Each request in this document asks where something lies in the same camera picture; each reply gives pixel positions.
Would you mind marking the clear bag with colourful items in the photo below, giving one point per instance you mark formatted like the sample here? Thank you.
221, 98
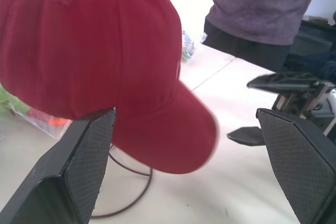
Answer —
34, 119

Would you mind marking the dark storage crate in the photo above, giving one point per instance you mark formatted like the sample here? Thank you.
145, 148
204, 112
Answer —
315, 48

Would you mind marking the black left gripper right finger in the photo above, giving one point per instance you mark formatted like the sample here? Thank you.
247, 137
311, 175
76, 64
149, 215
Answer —
302, 161

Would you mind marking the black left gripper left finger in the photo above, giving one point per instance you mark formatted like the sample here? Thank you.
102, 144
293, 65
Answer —
65, 171

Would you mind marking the crumpled clear plastic bag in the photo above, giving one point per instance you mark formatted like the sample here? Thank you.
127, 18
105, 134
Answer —
190, 45

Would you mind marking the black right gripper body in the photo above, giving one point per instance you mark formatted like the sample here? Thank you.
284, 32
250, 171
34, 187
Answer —
302, 100

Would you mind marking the red baseball cap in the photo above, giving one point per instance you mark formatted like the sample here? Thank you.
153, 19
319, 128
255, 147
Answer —
99, 58

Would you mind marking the person in purple shirt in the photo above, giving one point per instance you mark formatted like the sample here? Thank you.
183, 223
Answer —
257, 11

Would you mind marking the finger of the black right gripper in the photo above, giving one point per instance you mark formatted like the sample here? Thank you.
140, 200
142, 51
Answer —
248, 136
281, 81

